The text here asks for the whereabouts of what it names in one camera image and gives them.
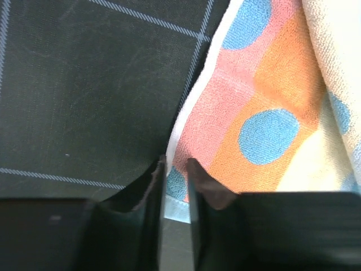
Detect polka dot striped towel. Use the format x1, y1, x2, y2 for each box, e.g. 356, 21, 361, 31
165, 1, 360, 223

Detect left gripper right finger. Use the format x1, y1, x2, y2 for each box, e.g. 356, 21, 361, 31
186, 158, 360, 270

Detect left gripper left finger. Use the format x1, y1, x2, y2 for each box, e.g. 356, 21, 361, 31
1, 156, 166, 270

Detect black grid mat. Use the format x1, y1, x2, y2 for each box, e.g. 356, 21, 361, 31
1, 1, 229, 202

